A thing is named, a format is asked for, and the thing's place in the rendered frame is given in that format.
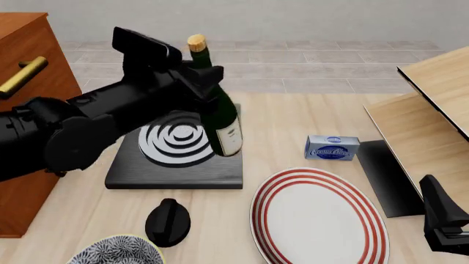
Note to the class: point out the red-brown wooden cabinet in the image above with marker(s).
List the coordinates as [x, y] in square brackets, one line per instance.
[22, 200]

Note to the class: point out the round black stove knob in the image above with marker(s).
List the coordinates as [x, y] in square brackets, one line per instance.
[167, 224]

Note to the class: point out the white plate with red rings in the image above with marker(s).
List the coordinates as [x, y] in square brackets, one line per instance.
[317, 220]

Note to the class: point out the blue patterned bowl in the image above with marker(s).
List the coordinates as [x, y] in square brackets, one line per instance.
[117, 251]

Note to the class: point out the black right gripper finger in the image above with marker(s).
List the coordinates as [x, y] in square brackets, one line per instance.
[439, 200]

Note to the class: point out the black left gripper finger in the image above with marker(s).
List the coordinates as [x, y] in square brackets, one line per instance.
[209, 103]

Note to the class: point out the pale wooden tray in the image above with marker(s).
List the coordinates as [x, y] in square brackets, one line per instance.
[421, 132]

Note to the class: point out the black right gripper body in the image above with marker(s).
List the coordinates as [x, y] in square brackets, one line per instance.
[448, 237]

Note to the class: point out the blue cream cheese box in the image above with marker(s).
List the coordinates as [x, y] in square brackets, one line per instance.
[331, 149]

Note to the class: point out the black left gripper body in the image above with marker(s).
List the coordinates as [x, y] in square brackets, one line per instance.
[199, 75]

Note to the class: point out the red-brown cabinet drawer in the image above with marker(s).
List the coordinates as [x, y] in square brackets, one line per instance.
[55, 82]

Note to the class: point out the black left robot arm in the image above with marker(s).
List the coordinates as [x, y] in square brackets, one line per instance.
[110, 101]

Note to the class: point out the flat black stove plate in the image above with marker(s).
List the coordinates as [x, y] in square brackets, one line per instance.
[176, 173]

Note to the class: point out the dark green wine bottle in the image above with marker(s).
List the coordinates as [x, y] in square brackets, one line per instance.
[223, 126]

